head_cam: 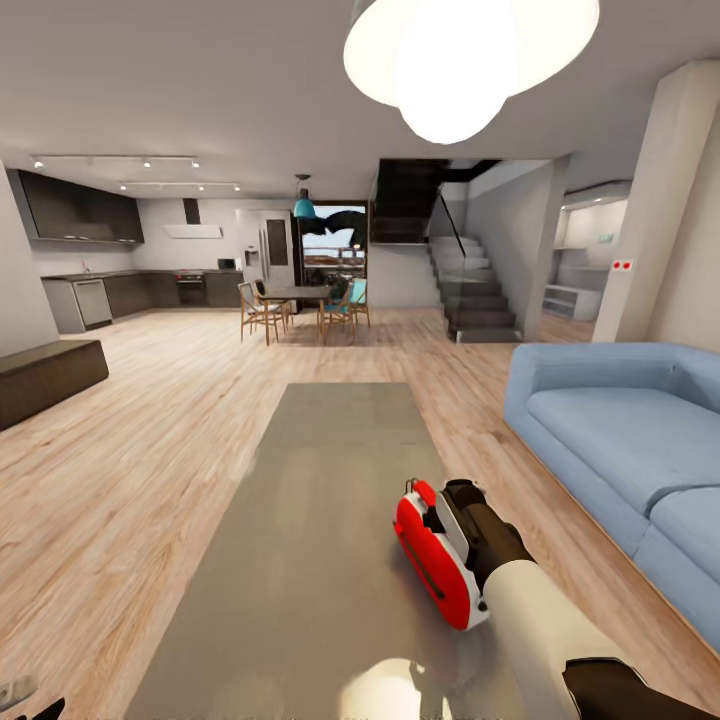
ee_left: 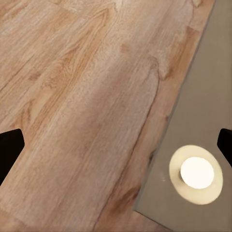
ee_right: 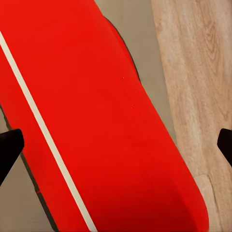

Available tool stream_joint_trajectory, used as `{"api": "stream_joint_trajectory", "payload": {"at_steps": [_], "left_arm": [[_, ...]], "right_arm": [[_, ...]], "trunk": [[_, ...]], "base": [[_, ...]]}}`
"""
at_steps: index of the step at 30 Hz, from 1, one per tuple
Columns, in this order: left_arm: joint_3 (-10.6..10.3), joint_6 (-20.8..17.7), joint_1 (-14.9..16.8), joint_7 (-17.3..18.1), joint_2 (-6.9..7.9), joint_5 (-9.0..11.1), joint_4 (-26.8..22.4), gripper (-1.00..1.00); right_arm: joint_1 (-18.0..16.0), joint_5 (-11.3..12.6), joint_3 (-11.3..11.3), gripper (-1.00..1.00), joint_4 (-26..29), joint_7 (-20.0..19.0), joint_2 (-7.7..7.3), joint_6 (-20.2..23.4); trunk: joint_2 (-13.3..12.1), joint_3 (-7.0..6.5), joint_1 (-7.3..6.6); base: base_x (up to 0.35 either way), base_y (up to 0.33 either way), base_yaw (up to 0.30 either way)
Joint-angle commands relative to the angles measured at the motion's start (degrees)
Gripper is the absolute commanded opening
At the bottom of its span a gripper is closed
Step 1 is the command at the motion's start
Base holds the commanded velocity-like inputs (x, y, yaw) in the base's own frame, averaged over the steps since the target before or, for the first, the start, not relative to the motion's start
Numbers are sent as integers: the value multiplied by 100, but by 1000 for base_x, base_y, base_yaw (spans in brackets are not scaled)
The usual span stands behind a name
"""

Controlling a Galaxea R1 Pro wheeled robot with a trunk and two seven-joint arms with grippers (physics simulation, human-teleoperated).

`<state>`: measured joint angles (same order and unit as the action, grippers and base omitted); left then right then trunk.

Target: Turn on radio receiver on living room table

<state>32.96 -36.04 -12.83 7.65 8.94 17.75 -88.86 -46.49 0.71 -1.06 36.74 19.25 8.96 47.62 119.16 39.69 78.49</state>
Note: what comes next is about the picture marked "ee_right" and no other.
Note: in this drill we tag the coffee table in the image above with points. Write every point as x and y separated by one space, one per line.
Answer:
20 208

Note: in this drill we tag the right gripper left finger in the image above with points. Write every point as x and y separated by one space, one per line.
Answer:
11 146

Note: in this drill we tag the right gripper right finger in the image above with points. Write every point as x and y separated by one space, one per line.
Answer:
224 143

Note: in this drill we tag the radio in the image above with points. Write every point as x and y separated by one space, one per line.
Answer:
97 152

